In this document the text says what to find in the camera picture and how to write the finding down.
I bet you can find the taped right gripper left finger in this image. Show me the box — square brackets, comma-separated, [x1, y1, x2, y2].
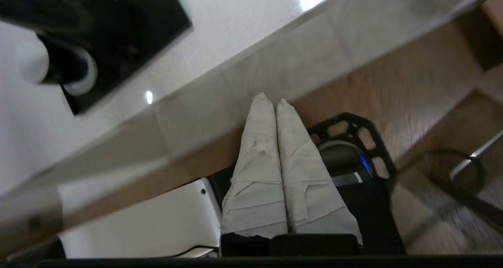
[220, 92, 289, 239]

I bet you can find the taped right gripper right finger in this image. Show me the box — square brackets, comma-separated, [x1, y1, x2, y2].
[276, 98, 363, 245]

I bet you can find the black electric kettle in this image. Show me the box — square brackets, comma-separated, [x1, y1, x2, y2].
[0, 0, 99, 35]

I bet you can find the white saucer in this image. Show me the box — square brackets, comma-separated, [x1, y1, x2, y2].
[61, 50, 98, 97]

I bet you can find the black cup white inside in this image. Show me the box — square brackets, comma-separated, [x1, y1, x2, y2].
[16, 36, 93, 86]

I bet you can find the black robot chassis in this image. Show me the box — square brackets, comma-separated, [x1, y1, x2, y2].
[208, 112, 407, 257]

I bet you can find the silver metal bar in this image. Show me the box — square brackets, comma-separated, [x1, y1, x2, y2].
[449, 130, 503, 182]

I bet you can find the black rectangular serving tray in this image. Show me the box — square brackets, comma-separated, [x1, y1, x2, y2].
[35, 0, 193, 116]

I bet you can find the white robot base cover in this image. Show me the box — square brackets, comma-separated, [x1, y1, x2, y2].
[57, 178, 222, 259]

